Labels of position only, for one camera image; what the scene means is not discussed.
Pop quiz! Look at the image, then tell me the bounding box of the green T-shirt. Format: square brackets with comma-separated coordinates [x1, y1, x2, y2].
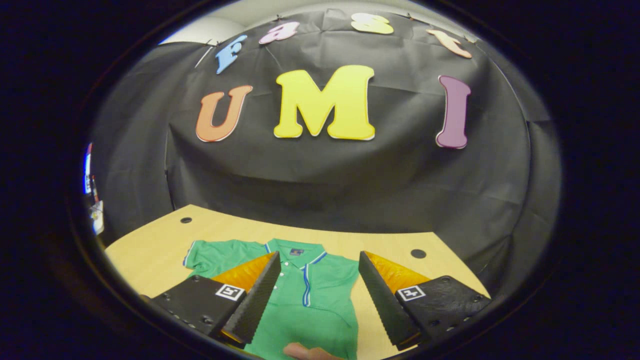
[182, 238, 361, 360]

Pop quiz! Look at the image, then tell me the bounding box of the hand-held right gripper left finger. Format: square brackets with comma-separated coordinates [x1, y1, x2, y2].
[150, 251, 282, 346]

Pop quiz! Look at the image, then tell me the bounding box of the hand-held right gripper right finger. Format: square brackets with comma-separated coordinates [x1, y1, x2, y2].
[358, 251, 493, 351]

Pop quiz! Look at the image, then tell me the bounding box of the computer monitor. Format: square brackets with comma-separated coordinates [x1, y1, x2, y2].
[83, 142, 94, 196]

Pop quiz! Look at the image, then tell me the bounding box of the white side table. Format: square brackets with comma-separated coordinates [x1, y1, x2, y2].
[89, 200, 105, 236]

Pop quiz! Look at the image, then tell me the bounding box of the black backdrop cloth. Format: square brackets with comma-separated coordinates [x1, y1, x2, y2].
[90, 7, 563, 297]

